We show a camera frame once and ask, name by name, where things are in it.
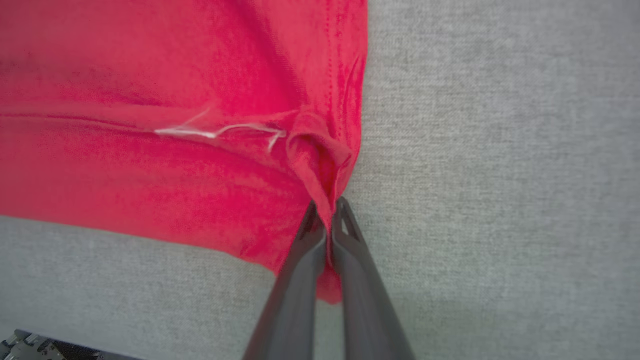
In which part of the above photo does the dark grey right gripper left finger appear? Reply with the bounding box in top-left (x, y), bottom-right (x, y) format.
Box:
top-left (242, 200), bottom-right (329, 360)

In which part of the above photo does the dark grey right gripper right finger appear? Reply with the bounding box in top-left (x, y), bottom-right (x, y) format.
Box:
top-left (330, 196), bottom-right (416, 360)

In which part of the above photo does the red and white shirt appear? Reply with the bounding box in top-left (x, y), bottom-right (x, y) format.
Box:
top-left (0, 0), bottom-right (370, 305)

